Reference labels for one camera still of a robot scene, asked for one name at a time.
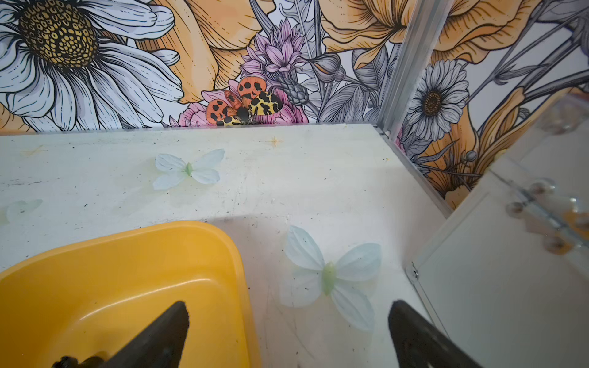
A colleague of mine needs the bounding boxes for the grey metal box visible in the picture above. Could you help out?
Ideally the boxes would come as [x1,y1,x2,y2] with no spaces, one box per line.
[406,95,588,367]

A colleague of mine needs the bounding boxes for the aluminium corner post right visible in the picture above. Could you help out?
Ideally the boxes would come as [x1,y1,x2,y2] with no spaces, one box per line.
[378,0,453,143]

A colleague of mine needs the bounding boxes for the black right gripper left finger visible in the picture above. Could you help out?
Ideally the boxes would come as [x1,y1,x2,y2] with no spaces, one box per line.
[53,301,190,368]

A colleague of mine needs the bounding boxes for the yellow plastic tray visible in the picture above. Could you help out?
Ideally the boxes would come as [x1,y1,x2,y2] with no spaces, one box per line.
[1,221,262,367]

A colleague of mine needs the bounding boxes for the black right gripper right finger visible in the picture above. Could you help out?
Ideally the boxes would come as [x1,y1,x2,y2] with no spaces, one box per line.
[388,300,481,368]

